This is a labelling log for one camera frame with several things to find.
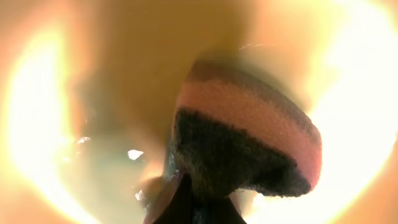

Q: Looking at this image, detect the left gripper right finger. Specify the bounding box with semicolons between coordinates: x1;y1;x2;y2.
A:
194;197;246;224

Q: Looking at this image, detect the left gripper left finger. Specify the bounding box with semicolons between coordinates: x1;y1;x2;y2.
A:
143;174;193;224

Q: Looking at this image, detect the green scouring sponge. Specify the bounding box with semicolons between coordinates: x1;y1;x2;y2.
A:
171;60;322;200

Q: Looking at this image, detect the yellow-green plate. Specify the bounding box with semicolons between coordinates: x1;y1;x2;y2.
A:
1;1;397;223

